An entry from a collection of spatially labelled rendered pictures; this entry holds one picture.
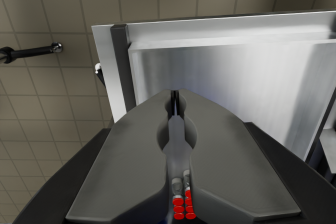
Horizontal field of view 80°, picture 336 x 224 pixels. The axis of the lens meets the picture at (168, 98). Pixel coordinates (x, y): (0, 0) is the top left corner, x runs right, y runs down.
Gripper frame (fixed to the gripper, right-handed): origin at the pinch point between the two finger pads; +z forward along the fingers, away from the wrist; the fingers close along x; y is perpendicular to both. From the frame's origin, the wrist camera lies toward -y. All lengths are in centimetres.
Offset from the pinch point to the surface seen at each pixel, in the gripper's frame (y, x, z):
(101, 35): -0.1, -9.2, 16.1
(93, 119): 76, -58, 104
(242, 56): 3.8, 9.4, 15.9
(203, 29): -0.1, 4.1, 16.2
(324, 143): 18.5, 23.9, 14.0
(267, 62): 4.8, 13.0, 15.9
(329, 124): 16.3, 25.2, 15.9
